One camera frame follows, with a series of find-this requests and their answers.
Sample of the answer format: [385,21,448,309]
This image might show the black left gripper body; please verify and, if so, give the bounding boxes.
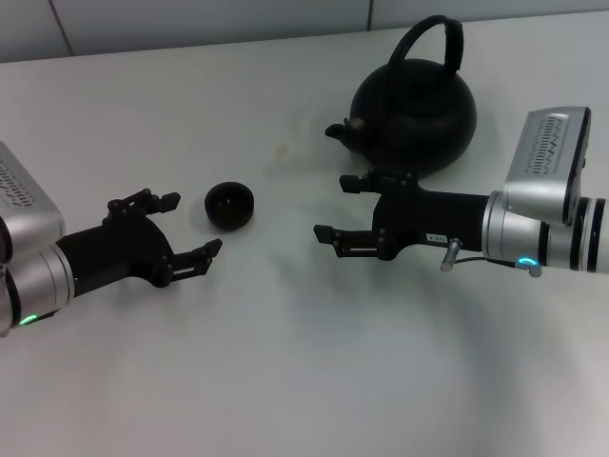
[54,211,176,297]

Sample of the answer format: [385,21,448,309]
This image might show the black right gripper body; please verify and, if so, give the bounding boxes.
[372,179,494,264]

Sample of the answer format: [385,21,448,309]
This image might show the small black teacup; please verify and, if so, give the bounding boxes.
[204,181,256,233]

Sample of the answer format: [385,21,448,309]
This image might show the black round teapot with handle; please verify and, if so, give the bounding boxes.
[324,14,479,182]

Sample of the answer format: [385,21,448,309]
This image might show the silver right wrist cable plug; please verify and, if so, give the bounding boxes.
[440,236,521,273]

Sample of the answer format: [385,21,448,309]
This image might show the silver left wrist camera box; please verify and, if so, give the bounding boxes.
[0,141,67,261]

